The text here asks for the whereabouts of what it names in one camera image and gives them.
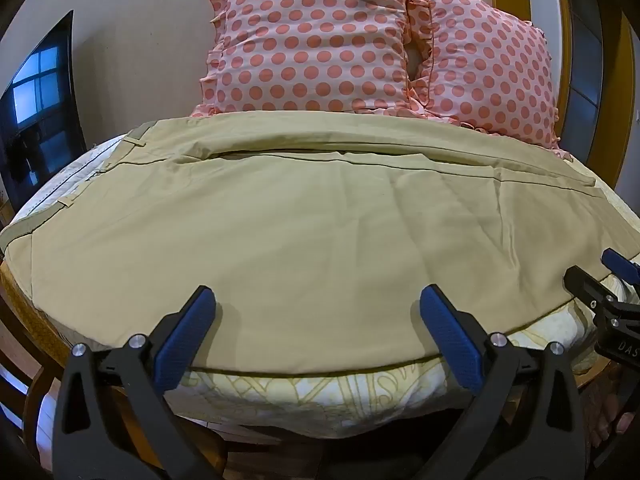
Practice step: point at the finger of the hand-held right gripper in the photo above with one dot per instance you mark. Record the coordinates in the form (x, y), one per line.
(621, 263)
(586, 284)

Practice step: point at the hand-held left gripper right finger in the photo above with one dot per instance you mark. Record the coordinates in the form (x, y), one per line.
(450, 341)

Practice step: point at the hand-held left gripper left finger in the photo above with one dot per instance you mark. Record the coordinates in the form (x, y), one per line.
(186, 341)

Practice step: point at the khaki pants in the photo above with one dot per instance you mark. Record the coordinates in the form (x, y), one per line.
(300, 235)

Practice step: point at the person's foot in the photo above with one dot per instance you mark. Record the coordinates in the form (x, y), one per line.
(607, 417)

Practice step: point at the pink polka dot pillow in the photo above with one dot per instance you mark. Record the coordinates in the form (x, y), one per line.
(310, 40)
(490, 65)

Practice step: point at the black flat screen television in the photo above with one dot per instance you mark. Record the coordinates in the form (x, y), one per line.
(42, 105)

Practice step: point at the wooden bed frame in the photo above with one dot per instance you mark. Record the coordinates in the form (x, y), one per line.
(32, 327)

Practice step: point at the yellow wooden door frame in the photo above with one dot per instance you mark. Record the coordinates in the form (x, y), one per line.
(607, 85)

